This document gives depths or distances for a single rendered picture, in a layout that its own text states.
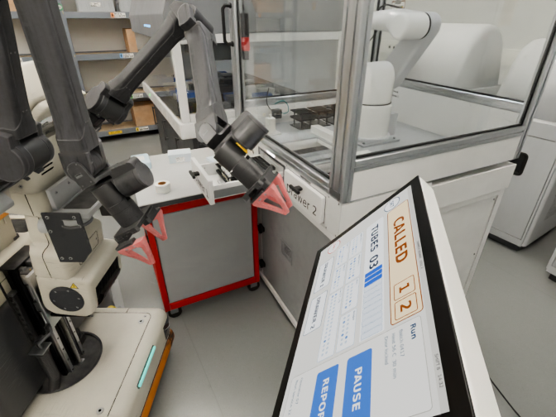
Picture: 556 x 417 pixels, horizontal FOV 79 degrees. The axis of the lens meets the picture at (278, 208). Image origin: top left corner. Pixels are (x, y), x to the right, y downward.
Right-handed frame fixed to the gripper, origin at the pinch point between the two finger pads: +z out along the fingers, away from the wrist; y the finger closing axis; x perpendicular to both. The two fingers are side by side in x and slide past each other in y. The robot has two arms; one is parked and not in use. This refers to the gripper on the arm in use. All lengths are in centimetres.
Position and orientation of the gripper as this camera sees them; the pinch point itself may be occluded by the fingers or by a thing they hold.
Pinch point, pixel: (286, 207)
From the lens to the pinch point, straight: 77.0
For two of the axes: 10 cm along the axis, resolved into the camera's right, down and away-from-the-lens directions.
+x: -6.3, 5.8, 5.1
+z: 7.3, 6.7, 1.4
